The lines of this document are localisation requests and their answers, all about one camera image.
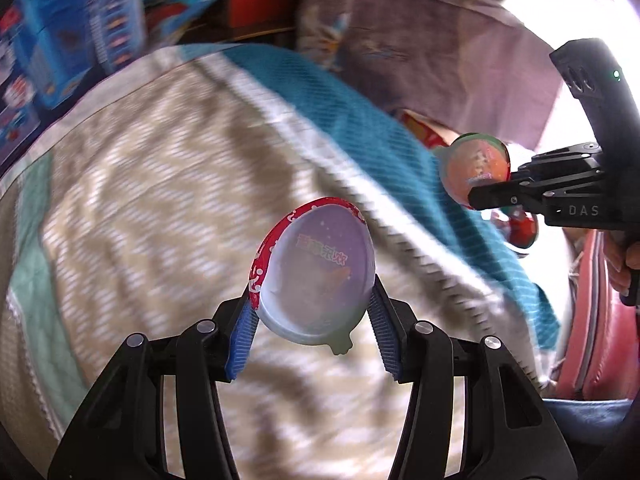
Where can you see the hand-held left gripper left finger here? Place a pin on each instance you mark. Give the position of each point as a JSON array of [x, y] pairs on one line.
[[242, 345]]

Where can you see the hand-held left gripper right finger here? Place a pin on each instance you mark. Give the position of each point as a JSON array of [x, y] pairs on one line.
[[385, 340]]

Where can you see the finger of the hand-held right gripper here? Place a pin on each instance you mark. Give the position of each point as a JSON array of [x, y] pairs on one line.
[[560, 160], [500, 197]]

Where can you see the orange jelly cup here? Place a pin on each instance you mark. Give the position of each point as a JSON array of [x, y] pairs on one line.
[[470, 165]]

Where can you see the person's right hand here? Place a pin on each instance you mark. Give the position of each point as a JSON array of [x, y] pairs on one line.
[[615, 265]]

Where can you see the red yellow carton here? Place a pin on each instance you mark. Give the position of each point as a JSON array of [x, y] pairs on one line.
[[430, 130]]

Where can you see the beige and teal printed blanket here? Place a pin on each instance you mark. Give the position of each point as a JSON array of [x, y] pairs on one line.
[[150, 210]]

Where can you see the purple floral cloth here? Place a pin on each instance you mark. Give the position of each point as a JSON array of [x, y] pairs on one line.
[[425, 50]]

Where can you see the pink leather bag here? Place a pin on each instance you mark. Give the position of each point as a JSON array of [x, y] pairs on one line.
[[595, 340]]

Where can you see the person's blue jeans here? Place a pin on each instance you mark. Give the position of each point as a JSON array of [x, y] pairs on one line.
[[585, 430]]

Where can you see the blue toy box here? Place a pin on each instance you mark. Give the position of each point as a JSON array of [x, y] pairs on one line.
[[60, 35]]

